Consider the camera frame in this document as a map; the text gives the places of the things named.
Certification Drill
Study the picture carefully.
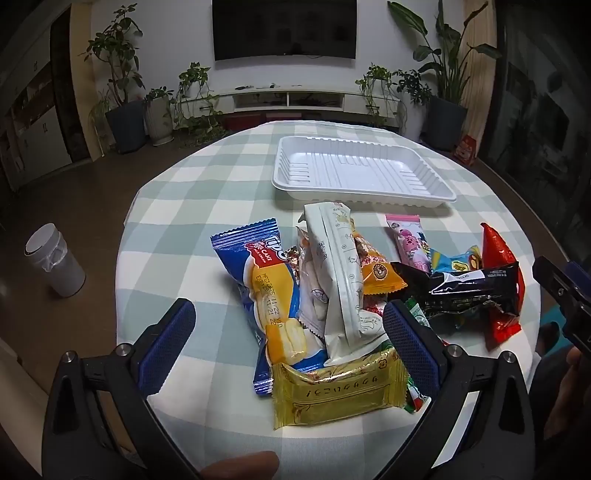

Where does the trailing pothos plant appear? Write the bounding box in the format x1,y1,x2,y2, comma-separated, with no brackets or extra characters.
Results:
355,65,400,127
173,62,232,139

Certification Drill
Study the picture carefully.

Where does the red white candy packet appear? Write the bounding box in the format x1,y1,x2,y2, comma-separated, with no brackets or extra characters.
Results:
365,295,389,319

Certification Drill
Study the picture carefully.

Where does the beige ribbed pot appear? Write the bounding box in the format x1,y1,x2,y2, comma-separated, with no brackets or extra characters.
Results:
145,97,175,146

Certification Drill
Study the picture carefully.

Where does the small green plant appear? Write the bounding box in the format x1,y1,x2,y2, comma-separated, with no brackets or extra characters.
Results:
144,85,175,104

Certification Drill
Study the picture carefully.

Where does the tall leafy tree plant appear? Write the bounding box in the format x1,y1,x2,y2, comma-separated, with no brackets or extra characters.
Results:
83,4,146,109

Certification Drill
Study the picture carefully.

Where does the white trash bin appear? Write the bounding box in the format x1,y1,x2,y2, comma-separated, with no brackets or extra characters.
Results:
24,223,87,297

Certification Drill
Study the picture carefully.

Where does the blue roll cake packet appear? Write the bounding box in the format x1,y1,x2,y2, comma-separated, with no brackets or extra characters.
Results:
210,217,333,398

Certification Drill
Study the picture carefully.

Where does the tall white pot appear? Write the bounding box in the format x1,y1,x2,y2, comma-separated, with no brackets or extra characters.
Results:
399,92,428,139

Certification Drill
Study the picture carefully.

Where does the white television cabinet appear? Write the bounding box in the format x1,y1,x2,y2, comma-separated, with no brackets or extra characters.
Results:
178,85,407,127

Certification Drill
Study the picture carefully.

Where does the small white cartoon packet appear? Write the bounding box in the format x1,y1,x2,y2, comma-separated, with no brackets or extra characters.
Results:
295,226,333,342

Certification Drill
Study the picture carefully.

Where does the orange donut print packet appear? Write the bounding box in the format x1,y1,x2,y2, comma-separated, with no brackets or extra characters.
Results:
353,226,407,296

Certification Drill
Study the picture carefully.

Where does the brown patterned snack packet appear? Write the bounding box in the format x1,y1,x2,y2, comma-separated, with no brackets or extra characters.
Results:
283,244,303,278

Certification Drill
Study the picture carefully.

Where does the small blue cartoon packet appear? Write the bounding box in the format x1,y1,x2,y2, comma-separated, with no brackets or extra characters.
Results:
429,244,483,275

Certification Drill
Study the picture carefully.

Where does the white storage cabinet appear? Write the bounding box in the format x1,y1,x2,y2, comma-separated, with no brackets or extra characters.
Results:
0,28,93,190

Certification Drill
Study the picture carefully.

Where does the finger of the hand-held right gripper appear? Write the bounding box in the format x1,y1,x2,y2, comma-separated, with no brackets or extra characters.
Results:
567,261,591,287
532,256,591,358

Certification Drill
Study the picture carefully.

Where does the beige curtain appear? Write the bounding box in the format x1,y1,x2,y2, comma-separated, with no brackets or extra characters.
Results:
462,0,497,139

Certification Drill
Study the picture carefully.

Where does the dark blue square pot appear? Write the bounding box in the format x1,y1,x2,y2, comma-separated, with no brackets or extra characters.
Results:
105,100,148,154

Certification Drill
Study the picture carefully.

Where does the wall television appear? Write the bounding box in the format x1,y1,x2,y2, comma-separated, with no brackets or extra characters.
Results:
211,0,358,62

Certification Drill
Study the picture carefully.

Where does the black snack packet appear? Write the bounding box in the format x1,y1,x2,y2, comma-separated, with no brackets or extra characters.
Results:
390,261,520,319

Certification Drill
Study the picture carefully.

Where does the large broad leaf plant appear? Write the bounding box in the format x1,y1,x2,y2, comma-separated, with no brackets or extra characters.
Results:
388,0,504,100

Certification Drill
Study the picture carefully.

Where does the red paper bag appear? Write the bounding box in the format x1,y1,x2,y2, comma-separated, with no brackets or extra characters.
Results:
452,134,478,167

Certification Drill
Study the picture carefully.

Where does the white plastic tray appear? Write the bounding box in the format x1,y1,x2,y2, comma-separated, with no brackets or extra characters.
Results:
271,135,458,206

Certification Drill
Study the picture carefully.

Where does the green white checked tablecloth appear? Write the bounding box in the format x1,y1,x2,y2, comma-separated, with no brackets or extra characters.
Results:
115,121,543,480

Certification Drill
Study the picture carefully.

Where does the bushy green plant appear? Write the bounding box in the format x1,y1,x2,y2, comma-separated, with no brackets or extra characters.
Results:
392,69,435,104

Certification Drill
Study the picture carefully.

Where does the gold foil snack packet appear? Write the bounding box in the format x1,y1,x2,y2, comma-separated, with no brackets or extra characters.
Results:
271,346,409,430

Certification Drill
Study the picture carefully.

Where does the long white snack packet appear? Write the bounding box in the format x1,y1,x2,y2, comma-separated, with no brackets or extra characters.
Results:
302,202,389,363

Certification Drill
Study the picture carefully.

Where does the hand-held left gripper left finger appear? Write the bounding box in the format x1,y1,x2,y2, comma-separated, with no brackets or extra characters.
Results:
41,298,204,480

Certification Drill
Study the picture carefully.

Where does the red foil snack packet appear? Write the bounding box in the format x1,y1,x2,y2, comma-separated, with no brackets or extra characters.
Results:
480,223,527,352

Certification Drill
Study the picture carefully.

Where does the pink cartoon snack packet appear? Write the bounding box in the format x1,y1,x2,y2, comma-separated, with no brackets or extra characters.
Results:
385,213,432,273

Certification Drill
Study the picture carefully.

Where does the dark blue round pot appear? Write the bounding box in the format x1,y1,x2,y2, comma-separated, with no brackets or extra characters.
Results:
427,95,469,151

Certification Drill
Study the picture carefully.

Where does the glass sliding door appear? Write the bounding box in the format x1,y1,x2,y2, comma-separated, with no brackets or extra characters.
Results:
480,0,591,259

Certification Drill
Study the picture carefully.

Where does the person's left hand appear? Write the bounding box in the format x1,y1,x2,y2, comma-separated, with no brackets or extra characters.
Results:
198,451,280,480

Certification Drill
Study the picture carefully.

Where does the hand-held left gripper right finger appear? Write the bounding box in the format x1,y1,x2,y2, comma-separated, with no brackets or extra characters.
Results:
382,299,536,480

